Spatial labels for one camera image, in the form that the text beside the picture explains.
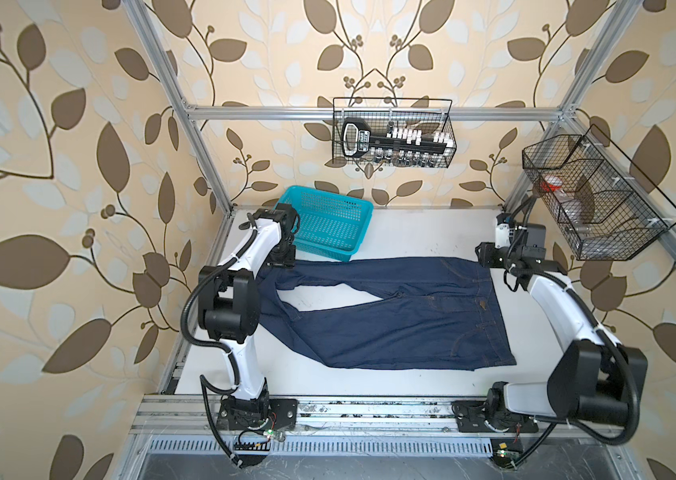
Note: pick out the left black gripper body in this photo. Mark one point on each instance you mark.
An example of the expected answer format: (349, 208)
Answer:
(284, 255)

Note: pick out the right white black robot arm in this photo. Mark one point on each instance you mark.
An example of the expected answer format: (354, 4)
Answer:
(596, 385)

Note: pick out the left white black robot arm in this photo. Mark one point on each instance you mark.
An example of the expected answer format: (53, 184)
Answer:
(223, 312)

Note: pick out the black wire basket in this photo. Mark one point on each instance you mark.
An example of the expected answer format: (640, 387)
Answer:
(425, 112)
(611, 209)

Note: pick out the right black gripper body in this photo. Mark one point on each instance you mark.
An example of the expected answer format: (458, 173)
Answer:
(492, 257)

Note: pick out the black socket tool set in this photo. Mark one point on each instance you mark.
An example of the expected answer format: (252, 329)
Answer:
(395, 145)

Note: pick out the teal plastic basket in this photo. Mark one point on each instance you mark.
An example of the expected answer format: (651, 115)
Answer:
(331, 225)

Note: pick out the right black wire basket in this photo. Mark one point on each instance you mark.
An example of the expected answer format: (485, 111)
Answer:
(611, 209)

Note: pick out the back black wire basket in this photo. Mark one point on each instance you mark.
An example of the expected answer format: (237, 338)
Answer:
(425, 112)

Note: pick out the red capped clear container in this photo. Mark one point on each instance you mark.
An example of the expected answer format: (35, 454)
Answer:
(550, 184)

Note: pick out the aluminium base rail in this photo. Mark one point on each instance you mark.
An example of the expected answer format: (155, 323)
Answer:
(354, 426)

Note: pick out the dark blue denim trousers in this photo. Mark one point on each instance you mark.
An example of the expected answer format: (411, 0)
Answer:
(430, 313)

